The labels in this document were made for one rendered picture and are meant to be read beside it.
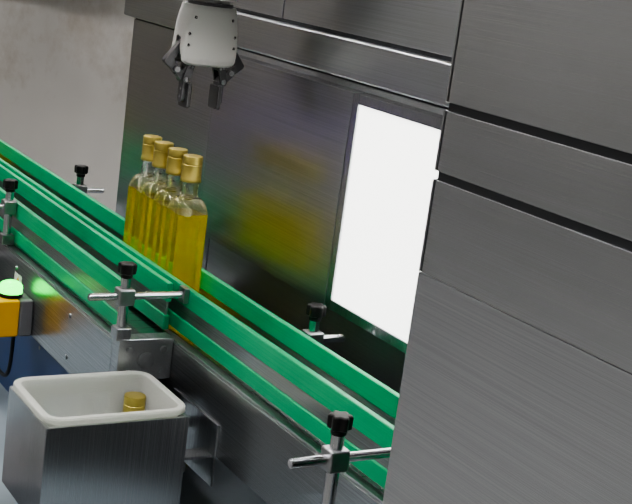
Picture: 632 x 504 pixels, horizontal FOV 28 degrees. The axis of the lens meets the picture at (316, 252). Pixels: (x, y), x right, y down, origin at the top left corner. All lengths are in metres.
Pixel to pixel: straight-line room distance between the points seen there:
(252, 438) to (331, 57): 0.61
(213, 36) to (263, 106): 0.17
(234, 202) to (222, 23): 0.35
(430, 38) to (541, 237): 0.81
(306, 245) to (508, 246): 0.97
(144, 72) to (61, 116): 3.14
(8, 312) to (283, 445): 0.79
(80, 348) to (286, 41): 0.62
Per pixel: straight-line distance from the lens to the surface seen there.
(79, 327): 2.17
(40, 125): 5.92
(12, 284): 2.39
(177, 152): 2.15
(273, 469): 1.78
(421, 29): 1.84
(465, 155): 1.13
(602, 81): 1.01
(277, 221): 2.11
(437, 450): 1.18
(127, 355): 2.03
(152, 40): 2.66
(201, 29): 2.06
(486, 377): 1.11
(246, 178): 2.20
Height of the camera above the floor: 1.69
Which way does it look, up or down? 13 degrees down
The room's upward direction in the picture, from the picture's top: 8 degrees clockwise
